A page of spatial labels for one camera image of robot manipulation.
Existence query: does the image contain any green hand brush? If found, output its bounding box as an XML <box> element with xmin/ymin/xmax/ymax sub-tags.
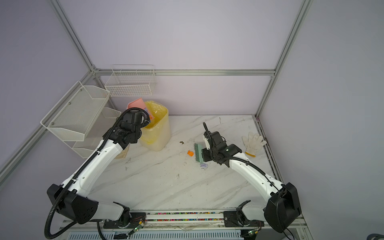
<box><xmin>194</xmin><ymin>143</ymin><xmax>204</xmax><ymax>164</ymax></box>

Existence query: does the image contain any pink plastic dustpan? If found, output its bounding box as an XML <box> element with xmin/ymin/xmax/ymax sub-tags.
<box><xmin>127</xmin><ymin>98</ymin><xmax>154</xmax><ymax>121</ymax></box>

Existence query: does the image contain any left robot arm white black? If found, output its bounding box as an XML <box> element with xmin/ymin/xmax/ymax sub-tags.
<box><xmin>44</xmin><ymin>108</ymin><xmax>151</xmax><ymax>240</ymax></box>

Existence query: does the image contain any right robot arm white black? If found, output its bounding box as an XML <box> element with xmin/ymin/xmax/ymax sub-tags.
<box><xmin>201</xmin><ymin>123</ymin><xmax>302</xmax><ymax>233</ymax></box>

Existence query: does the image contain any beige rubber glove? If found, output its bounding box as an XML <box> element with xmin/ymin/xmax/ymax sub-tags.
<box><xmin>115</xmin><ymin>145</ymin><xmax>130</xmax><ymax>159</ymax></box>

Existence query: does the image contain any yellow-lined trash bin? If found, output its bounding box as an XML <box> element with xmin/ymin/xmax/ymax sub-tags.
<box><xmin>139</xmin><ymin>101</ymin><xmax>171</xmax><ymax>152</ymax></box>

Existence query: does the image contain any lower white mesh shelf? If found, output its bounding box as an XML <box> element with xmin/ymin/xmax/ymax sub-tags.
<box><xmin>65</xmin><ymin>107</ymin><xmax>121</xmax><ymax>159</ymax></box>

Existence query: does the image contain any white mesh shelf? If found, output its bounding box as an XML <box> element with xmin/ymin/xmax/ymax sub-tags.
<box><xmin>65</xmin><ymin>107</ymin><xmax>121</xmax><ymax>159</ymax></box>
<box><xmin>41</xmin><ymin>82</ymin><xmax>111</xmax><ymax>142</ymax></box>

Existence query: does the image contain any white cotton glove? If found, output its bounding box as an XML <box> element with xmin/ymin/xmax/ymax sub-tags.
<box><xmin>242</xmin><ymin>132</ymin><xmax>267</xmax><ymax>157</ymax></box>

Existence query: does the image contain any upper white mesh shelf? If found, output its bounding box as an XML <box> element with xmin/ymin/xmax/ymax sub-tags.
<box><xmin>41</xmin><ymin>82</ymin><xmax>111</xmax><ymax>142</ymax></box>

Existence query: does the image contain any white wire basket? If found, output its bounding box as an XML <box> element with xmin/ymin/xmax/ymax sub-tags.
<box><xmin>105</xmin><ymin>65</ymin><xmax>157</xmax><ymax>97</ymax></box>

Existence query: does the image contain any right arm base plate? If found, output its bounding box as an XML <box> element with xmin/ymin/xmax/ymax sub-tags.
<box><xmin>223</xmin><ymin>211</ymin><xmax>265</xmax><ymax>228</ymax></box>

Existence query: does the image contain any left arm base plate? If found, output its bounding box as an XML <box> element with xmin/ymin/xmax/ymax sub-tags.
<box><xmin>103</xmin><ymin>212</ymin><xmax>147</xmax><ymax>229</ymax></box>

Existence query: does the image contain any aluminium front rail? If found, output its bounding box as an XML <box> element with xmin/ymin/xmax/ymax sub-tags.
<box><xmin>53</xmin><ymin>208</ymin><xmax>313</xmax><ymax>240</ymax></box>

